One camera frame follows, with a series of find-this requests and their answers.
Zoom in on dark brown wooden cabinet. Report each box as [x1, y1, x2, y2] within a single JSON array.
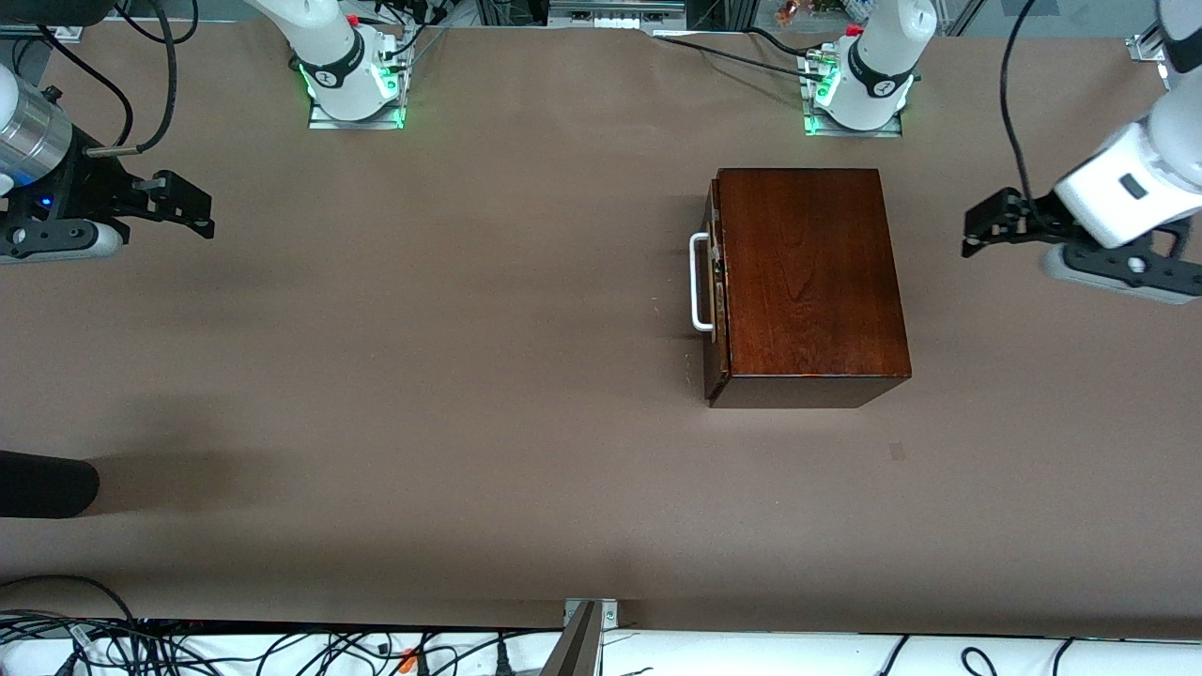
[[704, 169, 913, 409]]

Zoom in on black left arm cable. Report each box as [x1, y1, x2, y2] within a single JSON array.
[[1000, 0, 1041, 206]]

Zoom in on black ribbed cylinder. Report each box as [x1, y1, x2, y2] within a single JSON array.
[[0, 451, 101, 519]]

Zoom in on white bench surface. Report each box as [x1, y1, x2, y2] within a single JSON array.
[[0, 620, 1202, 676]]

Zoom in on brown table mat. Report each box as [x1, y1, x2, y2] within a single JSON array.
[[0, 19, 1202, 641]]

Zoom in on silver metal bracket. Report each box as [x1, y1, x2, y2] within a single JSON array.
[[563, 599, 619, 630]]

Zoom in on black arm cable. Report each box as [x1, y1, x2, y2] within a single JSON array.
[[1000, 0, 1041, 206], [85, 0, 179, 156], [38, 26, 135, 146]]

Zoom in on black looped cable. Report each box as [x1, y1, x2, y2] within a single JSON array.
[[0, 575, 140, 625]]

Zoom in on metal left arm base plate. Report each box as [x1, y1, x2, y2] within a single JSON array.
[[805, 52, 904, 139]]

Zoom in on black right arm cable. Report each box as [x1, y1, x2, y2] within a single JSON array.
[[85, 0, 179, 156], [38, 26, 135, 146]]

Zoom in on black cable on table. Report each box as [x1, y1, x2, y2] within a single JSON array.
[[747, 26, 818, 59], [653, 34, 832, 84]]

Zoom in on grey diagonal bar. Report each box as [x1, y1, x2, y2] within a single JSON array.
[[543, 601, 602, 676]]

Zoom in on silver metal strip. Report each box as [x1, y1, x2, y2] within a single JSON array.
[[549, 0, 686, 27]]

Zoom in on copper coloured parts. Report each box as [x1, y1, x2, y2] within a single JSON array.
[[775, 0, 846, 24]]

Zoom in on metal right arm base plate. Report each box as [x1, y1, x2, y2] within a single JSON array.
[[310, 45, 408, 131]]

